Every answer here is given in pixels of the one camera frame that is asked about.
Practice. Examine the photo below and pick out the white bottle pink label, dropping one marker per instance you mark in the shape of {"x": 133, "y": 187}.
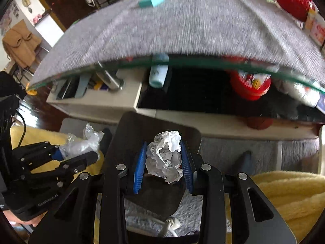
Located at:
{"x": 319, "y": 29}

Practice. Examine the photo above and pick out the brown ball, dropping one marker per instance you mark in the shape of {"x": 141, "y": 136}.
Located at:
{"x": 260, "y": 123}

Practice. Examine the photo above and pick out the silver white wrapper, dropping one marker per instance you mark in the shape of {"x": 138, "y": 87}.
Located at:
{"x": 162, "y": 157}

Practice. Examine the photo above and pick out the white blue bottle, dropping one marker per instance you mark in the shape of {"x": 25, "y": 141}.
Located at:
{"x": 158, "y": 73}

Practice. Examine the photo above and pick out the red openwork basket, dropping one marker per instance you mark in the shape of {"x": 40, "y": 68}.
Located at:
{"x": 294, "y": 1}

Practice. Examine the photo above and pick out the beige lower table shelf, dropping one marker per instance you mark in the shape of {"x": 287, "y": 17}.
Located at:
{"x": 101, "y": 106}

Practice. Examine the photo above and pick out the white lying bottle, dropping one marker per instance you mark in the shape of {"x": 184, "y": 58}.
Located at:
{"x": 302, "y": 94}

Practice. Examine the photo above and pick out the brown hanging coat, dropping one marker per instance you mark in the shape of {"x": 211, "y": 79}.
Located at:
{"x": 20, "y": 43}

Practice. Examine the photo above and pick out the black waste bin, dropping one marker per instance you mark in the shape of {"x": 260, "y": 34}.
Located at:
{"x": 132, "y": 132}

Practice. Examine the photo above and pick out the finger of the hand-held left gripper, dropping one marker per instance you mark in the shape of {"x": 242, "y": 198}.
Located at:
{"x": 38, "y": 152}
{"x": 76, "y": 162}

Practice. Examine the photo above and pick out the teal box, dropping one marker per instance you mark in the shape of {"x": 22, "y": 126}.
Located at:
{"x": 151, "y": 0}

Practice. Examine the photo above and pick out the wall intercom phone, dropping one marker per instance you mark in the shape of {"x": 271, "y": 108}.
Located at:
{"x": 27, "y": 2}

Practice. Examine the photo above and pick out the grey woven table mat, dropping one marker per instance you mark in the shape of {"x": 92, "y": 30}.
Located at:
{"x": 190, "y": 30}

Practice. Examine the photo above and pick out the red round tub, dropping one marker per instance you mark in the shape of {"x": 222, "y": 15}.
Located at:
{"x": 250, "y": 89}

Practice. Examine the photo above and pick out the person's left hand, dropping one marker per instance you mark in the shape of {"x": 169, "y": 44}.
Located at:
{"x": 19, "y": 221}

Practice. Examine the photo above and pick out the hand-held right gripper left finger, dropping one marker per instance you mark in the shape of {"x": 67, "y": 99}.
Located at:
{"x": 139, "y": 170}

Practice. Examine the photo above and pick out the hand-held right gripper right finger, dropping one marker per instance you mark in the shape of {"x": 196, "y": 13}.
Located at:
{"x": 187, "y": 170}

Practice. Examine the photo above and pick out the yellow cap bottle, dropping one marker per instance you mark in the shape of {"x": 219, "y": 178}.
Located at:
{"x": 309, "y": 20}

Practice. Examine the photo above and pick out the yellow fleece clothing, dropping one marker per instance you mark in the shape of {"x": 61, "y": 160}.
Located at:
{"x": 292, "y": 198}

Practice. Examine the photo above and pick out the metal table leg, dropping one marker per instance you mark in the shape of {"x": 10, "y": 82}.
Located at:
{"x": 109, "y": 78}

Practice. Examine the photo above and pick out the clear plastic wrapper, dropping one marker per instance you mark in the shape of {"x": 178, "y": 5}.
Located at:
{"x": 81, "y": 144}

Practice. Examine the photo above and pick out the white board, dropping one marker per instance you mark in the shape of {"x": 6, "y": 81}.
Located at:
{"x": 49, "y": 30}

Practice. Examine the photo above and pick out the wall photos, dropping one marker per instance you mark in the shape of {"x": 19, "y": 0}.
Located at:
{"x": 9, "y": 15}

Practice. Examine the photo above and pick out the dark brown door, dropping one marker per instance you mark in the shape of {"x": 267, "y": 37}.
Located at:
{"x": 59, "y": 3}

